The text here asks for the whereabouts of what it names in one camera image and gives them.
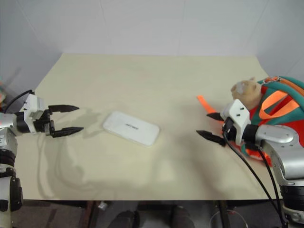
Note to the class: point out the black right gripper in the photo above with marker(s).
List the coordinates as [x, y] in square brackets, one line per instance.
[227, 127]

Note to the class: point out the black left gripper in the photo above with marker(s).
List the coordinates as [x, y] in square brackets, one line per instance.
[42, 124]

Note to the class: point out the white rectangular case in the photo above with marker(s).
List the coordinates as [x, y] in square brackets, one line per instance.
[130, 128]

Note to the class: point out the green and orange backpack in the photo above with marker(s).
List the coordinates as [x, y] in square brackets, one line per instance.
[285, 99]

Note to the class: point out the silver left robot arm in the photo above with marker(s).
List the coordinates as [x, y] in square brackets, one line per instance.
[7, 120]

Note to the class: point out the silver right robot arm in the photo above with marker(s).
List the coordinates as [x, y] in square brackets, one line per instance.
[280, 135]

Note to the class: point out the dark table leg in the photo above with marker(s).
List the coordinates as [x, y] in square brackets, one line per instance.
[223, 213]
[90, 213]

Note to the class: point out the clear round hoop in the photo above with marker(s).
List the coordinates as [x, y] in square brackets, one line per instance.
[240, 215]

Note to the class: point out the small white floor object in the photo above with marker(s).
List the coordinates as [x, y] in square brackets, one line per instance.
[102, 205]

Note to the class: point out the dark rounded shape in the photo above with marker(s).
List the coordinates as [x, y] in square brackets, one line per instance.
[181, 217]

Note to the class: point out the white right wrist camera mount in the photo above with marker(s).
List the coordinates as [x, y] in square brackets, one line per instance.
[237, 111]

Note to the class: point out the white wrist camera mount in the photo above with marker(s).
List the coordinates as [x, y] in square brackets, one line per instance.
[32, 104]
[237, 111]

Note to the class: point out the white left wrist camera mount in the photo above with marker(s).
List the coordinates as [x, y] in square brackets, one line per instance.
[32, 104]

